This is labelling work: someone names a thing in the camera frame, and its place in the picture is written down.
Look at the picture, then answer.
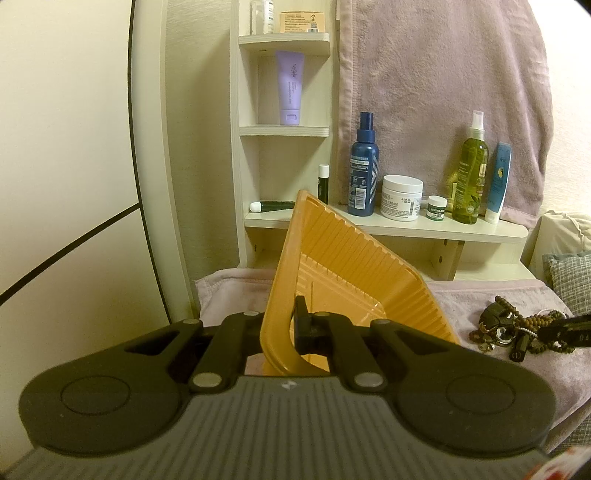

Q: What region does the orange plastic tray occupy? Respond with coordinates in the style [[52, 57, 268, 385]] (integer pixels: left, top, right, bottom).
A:
[[259, 189, 462, 377]]

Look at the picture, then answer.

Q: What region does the blue spray bottle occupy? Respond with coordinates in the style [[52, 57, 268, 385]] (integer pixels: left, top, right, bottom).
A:
[[347, 112, 380, 217]]

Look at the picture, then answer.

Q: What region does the pink hanging towel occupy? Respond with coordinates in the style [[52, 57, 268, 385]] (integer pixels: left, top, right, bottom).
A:
[[335, 0, 555, 224]]

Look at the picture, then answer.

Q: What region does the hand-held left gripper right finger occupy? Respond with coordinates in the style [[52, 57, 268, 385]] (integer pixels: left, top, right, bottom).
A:
[[293, 295, 463, 394]]

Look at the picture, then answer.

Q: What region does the white cream jar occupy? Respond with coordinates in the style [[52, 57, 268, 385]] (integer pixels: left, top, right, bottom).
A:
[[380, 175, 424, 221]]

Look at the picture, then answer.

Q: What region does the green liquid spray bottle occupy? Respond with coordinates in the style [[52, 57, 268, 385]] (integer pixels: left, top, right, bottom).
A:
[[451, 111, 489, 225]]

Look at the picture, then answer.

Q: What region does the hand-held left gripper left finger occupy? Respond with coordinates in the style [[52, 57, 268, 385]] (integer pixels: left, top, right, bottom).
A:
[[124, 312, 266, 394]]

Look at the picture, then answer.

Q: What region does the cream fabric bag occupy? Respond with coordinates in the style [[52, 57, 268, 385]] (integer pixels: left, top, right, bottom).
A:
[[526, 210, 591, 278]]

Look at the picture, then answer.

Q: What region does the blue and white tube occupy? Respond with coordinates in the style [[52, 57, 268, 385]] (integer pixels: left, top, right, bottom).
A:
[[485, 141, 512, 224]]

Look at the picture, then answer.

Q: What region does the cream wooden shelf unit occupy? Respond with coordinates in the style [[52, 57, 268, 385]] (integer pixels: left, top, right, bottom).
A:
[[229, 0, 529, 282]]

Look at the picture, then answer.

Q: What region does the clear small bottle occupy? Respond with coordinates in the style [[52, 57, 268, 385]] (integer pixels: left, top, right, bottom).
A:
[[250, 0, 274, 35]]

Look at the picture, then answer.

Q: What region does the pile of bead jewelry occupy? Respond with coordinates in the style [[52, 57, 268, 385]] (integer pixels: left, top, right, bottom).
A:
[[470, 295, 585, 365]]

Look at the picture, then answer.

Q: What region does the green tube with white cap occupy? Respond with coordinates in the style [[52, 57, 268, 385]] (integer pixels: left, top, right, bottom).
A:
[[249, 200, 296, 213]]

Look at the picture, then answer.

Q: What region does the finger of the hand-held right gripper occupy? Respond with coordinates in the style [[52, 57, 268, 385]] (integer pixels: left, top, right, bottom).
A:
[[538, 314, 591, 354]]

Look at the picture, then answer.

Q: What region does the beige flat box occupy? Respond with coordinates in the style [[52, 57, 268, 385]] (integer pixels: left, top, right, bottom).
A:
[[279, 11, 321, 34]]

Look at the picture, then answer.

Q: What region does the purple cosmetic tube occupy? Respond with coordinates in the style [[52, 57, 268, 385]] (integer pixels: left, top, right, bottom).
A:
[[276, 50, 306, 126]]

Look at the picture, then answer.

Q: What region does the grey checked pillow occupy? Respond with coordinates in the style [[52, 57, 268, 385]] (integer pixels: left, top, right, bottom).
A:
[[542, 251, 591, 315]]

